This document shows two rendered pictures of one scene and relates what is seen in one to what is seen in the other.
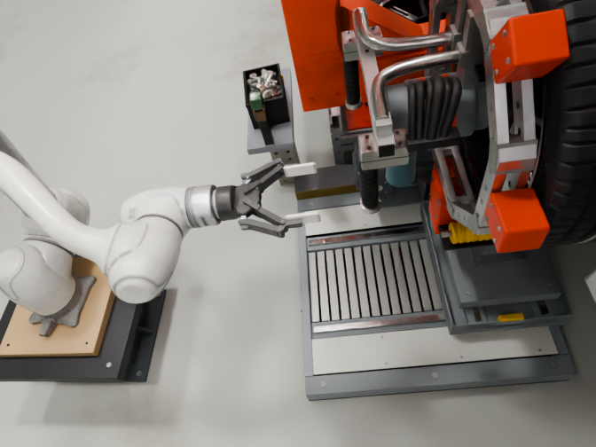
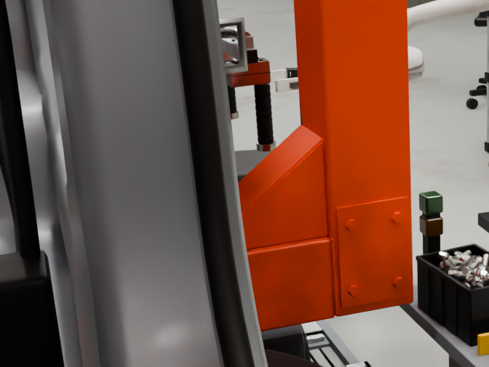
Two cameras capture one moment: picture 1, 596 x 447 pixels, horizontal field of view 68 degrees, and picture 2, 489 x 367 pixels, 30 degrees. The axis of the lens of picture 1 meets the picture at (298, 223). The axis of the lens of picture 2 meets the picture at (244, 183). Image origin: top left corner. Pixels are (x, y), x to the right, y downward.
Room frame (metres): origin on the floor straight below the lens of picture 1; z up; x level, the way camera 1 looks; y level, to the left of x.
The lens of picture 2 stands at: (2.66, -1.11, 1.29)
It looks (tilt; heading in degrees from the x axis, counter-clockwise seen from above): 17 degrees down; 155
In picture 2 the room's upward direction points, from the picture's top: 5 degrees counter-clockwise
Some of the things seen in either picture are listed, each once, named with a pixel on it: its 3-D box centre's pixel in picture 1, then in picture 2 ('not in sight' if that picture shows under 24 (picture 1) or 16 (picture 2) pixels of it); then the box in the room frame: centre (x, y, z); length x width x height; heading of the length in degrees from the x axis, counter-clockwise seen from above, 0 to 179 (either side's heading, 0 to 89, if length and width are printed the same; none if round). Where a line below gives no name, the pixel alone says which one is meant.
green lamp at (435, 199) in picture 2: (256, 101); (431, 202); (1.16, 0.01, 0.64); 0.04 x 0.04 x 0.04; 78
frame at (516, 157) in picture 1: (466, 103); not in sight; (0.68, -0.43, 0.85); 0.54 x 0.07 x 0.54; 168
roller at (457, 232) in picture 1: (498, 227); not in sight; (0.54, -0.50, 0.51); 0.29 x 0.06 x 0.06; 78
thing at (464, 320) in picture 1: (487, 256); not in sight; (0.65, -0.60, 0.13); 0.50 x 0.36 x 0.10; 168
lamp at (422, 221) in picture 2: (260, 113); (431, 224); (1.16, 0.01, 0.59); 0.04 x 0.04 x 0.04; 78
